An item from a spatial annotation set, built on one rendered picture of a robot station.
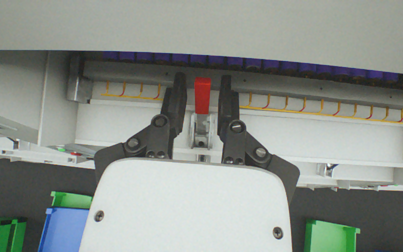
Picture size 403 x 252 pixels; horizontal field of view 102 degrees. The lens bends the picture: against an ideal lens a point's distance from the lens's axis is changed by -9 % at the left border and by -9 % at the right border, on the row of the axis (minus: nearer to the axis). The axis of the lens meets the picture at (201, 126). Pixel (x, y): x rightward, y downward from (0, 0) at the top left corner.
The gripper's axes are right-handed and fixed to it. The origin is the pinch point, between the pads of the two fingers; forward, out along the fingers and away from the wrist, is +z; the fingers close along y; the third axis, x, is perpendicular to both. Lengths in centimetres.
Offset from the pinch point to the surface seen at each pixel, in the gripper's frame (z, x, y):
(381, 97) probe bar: 5.0, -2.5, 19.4
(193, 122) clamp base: 1.3, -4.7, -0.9
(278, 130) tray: 2.3, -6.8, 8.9
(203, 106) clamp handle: 0.6, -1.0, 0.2
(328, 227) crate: -4, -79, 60
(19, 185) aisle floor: 1, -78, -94
